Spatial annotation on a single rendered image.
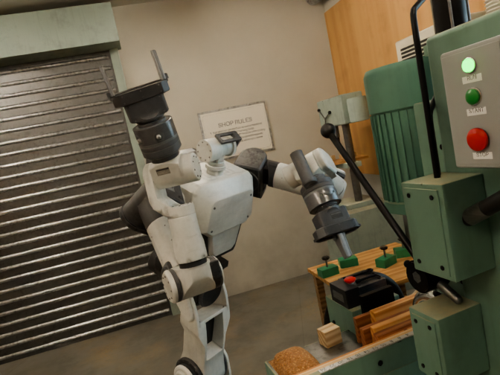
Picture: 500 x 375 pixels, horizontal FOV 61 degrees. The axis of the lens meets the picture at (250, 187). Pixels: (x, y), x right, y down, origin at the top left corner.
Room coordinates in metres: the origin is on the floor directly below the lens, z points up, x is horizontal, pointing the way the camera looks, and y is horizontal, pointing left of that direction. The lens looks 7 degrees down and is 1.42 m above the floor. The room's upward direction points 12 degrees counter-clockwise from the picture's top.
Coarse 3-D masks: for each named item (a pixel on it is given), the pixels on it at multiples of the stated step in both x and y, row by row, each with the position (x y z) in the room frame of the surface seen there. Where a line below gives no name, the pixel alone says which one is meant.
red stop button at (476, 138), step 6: (468, 132) 0.55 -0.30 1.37; (474, 132) 0.54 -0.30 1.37; (480, 132) 0.53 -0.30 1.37; (468, 138) 0.55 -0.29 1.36; (474, 138) 0.54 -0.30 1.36; (480, 138) 0.53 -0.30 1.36; (486, 138) 0.53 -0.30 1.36; (468, 144) 0.55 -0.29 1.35; (474, 144) 0.54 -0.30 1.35; (480, 144) 0.54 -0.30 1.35; (486, 144) 0.53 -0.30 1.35
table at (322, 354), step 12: (348, 336) 0.97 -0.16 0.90; (312, 348) 0.95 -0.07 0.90; (324, 348) 0.94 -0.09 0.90; (336, 348) 0.93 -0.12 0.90; (348, 348) 0.92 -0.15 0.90; (324, 360) 0.89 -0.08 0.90; (276, 372) 0.88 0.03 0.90; (396, 372) 0.81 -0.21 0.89; (408, 372) 0.81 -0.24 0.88; (420, 372) 0.82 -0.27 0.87
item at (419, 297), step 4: (420, 292) 0.76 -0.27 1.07; (428, 292) 0.74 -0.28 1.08; (432, 292) 0.73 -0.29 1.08; (436, 292) 0.73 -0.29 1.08; (440, 292) 0.73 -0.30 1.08; (416, 296) 0.77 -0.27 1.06; (420, 296) 0.76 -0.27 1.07; (424, 296) 0.75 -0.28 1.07; (428, 296) 0.74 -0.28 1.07; (432, 296) 0.73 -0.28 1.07; (416, 300) 0.77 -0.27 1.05; (420, 300) 0.76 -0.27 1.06; (424, 300) 0.75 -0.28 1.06; (412, 304) 0.79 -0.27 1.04
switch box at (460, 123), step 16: (464, 48) 0.55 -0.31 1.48; (480, 48) 0.53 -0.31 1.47; (496, 48) 0.51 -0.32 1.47; (448, 64) 0.58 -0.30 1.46; (480, 64) 0.53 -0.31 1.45; (496, 64) 0.51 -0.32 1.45; (448, 80) 0.58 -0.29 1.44; (480, 80) 0.53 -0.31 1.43; (496, 80) 0.51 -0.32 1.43; (448, 96) 0.59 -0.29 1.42; (464, 96) 0.56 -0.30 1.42; (496, 96) 0.52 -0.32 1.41; (464, 112) 0.56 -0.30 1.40; (496, 112) 0.52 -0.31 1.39; (464, 128) 0.57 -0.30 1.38; (496, 128) 0.52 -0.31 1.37; (464, 144) 0.57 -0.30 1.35; (496, 144) 0.52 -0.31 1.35; (464, 160) 0.57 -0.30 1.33; (480, 160) 0.55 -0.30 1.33; (496, 160) 0.53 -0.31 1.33
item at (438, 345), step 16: (416, 304) 0.70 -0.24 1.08; (432, 304) 0.69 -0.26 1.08; (448, 304) 0.68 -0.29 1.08; (464, 304) 0.66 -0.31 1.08; (480, 304) 0.66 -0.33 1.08; (416, 320) 0.68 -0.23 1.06; (432, 320) 0.64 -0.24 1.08; (448, 320) 0.64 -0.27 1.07; (464, 320) 0.65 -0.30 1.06; (480, 320) 0.66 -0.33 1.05; (416, 336) 0.69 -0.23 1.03; (432, 336) 0.65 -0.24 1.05; (448, 336) 0.64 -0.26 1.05; (464, 336) 0.65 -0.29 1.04; (480, 336) 0.66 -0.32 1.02; (432, 352) 0.65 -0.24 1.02; (448, 352) 0.64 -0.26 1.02; (464, 352) 0.65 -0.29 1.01; (480, 352) 0.65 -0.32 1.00; (432, 368) 0.66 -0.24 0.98; (448, 368) 0.63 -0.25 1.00; (464, 368) 0.64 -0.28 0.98; (480, 368) 0.65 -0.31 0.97
